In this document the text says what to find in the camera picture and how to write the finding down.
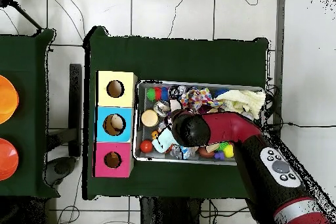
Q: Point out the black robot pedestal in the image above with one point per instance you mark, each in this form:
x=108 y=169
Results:
x=173 y=213

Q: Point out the colourful polka dot cloth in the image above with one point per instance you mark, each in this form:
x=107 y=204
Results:
x=198 y=99

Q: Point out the red ball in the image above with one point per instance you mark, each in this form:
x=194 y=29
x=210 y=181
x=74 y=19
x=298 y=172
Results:
x=146 y=146

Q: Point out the blue spiky ball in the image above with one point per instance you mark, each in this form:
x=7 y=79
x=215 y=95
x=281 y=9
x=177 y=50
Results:
x=221 y=92

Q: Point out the crushed clear plastic bottle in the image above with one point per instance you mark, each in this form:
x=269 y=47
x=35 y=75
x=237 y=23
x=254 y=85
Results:
x=184 y=153

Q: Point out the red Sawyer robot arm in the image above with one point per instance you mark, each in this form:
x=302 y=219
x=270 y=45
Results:
x=247 y=140

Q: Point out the mint green cloth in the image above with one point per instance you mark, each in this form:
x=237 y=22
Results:
x=164 y=141

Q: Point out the toy hamburger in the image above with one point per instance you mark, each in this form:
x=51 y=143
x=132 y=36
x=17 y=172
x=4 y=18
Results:
x=149 y=118

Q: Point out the wooden box with three holes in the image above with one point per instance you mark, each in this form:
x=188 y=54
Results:
x=116 y=107

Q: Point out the black stand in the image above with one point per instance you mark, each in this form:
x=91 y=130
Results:
x=75 y=103

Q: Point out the shallow clear mesh bin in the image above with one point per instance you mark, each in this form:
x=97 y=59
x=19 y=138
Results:
x=137 y=129

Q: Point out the orange bowl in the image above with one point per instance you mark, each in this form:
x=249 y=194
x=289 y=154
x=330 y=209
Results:
x=6 y=99
x=6 y=159

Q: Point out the cream yellow cloth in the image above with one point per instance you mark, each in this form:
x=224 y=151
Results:
x=244 y=100

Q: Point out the dark green table cloth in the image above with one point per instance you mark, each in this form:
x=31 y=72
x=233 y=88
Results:
x=29 y=77
x=173 y=58

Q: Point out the crushed silver can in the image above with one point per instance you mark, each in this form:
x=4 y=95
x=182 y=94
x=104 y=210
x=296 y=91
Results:
x=161 y=107

